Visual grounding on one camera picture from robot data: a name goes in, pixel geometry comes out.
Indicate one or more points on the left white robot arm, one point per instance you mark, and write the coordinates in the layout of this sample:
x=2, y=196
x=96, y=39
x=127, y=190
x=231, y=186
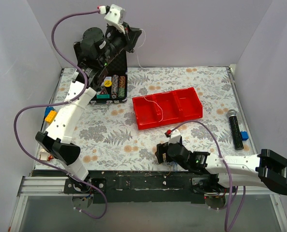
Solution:
x=57, y=138

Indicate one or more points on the small blue block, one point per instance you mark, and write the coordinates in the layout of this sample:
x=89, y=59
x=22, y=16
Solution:
x=244, y=135

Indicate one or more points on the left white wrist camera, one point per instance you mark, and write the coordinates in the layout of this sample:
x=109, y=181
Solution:
x=115, y=17

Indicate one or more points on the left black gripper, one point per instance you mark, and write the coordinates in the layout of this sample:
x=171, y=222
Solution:
x=127, y=36

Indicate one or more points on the white and red toy piece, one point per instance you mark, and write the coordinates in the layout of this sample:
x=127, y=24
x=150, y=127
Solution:
x=45, y=156

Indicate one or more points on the yellow and green duplo bricks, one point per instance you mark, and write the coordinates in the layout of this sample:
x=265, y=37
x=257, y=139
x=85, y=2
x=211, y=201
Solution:
x=51, y=116

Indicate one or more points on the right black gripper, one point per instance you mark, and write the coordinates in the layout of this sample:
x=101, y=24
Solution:
x=161, y=152

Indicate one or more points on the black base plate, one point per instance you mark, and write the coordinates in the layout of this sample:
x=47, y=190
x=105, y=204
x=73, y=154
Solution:
x=155, y=186

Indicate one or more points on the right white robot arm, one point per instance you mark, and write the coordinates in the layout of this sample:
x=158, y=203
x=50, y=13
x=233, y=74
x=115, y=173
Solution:
x=267, y=169

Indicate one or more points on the floral table mat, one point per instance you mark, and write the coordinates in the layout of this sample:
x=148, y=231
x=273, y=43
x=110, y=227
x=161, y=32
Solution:
x=109, y=139

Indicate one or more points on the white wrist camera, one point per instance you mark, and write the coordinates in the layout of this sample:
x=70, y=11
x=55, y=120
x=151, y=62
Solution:
x=174, y=136
x=115, y=17

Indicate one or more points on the aluminium frame rail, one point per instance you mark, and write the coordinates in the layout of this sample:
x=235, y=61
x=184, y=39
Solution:
x=34, y=186

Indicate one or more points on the blue duplo brick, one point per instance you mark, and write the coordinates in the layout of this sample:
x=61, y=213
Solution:
x=48, y=110

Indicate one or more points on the black microphone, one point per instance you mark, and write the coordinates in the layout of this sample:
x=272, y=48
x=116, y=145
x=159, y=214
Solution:
x=236, y=134

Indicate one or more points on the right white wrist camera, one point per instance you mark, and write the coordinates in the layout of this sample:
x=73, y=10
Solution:
x=174, y=136

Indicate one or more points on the black poker chip case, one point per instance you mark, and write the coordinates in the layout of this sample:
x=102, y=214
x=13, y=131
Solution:
x=111, y=86

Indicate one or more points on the red three-compartment bin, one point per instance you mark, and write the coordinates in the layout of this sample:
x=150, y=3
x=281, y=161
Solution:
x=166, y=108

